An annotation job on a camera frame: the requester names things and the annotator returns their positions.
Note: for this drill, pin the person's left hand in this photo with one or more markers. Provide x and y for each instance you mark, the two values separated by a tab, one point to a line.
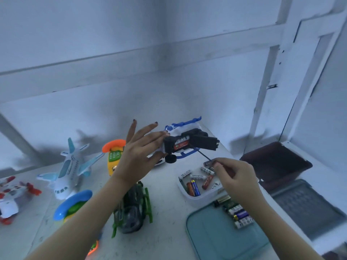
138	157

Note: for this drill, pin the person's right hand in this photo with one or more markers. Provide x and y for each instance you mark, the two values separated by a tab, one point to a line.
238	178

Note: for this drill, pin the yellow orange toy car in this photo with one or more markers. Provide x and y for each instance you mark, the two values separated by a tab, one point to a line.
111	154

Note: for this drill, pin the pile of batteries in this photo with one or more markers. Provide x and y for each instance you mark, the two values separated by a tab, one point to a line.
236	211

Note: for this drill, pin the dark brown storage box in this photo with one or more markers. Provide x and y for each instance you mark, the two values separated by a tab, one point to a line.
276	162

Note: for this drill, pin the heap of mixed batteries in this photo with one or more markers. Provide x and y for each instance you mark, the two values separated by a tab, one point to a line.
195	181

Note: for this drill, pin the clear plastic container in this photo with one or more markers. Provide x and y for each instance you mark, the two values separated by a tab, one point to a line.
198	195

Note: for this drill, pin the red screwdriver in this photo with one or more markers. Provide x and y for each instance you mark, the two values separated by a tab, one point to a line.
201	154

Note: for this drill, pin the white blue toy vehicle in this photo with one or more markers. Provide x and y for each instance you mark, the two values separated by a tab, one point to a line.
187	139

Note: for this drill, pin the dark green toy helicopter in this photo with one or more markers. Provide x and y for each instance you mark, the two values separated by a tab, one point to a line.
130	214

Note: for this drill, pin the teal container lid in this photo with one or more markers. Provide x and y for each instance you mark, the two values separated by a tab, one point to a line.
211	238

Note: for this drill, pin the white toy airplane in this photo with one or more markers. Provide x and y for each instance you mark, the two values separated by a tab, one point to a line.
70	170

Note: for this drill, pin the grey storage box lid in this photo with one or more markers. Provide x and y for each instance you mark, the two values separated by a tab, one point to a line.
309	208

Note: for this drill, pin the green orange toy car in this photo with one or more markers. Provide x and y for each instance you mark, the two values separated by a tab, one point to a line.
70	205

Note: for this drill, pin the red white toy vehicle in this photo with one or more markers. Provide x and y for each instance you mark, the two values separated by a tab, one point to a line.
13	196

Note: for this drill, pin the person's right forearm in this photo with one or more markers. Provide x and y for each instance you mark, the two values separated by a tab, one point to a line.
282	233

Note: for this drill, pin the white wooden table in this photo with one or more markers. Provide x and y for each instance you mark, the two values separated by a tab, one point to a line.
157	235

